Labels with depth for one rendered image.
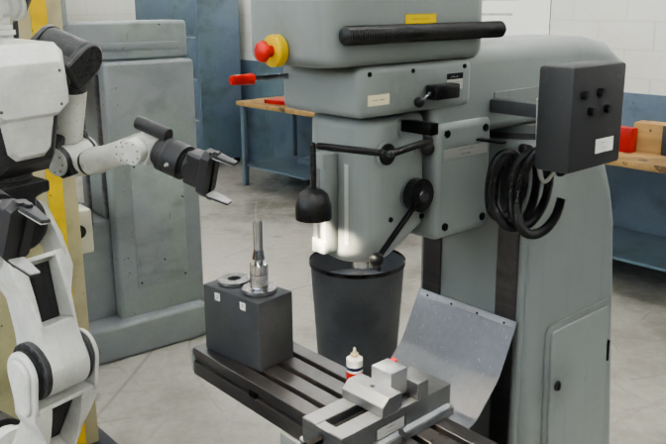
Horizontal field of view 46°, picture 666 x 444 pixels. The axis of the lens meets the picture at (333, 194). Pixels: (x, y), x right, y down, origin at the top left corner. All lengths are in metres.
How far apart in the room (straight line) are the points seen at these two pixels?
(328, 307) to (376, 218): 2.16
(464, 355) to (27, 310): 1.06
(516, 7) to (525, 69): 4.66
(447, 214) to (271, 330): 0.59
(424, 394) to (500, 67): 0.75
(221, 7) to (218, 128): 1.35
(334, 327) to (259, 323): 1.78
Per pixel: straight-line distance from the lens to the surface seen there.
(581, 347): 2.16
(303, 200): 1.50
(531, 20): 6.46
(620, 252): 5.50
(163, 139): 1.94
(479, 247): 1.98
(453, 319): 2.06
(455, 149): 1.70
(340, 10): 1.42
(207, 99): 8.92
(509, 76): 1.84
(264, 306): 1.99
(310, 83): 1.58
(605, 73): 1.66
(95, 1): 11.24
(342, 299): 3.67
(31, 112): 1.88
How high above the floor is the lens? 1.85
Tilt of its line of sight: 14 degrees down
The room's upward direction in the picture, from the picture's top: straight up
